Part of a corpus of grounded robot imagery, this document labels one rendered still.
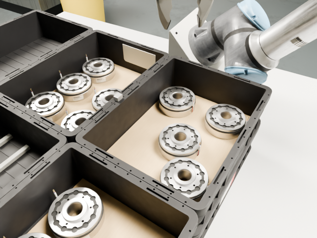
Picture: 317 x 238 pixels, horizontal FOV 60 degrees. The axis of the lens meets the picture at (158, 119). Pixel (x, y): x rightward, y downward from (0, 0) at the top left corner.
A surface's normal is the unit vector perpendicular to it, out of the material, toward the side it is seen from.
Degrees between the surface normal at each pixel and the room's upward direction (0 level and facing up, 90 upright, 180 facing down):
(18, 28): 90
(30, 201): 90
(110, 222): 0
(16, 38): 90
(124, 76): 0
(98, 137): 90
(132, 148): 0
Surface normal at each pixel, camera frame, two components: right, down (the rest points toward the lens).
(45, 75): 0.84, 0.38
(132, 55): -0.55, 0.58
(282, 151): 0.00, -0.72
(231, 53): -0.88, -0.20
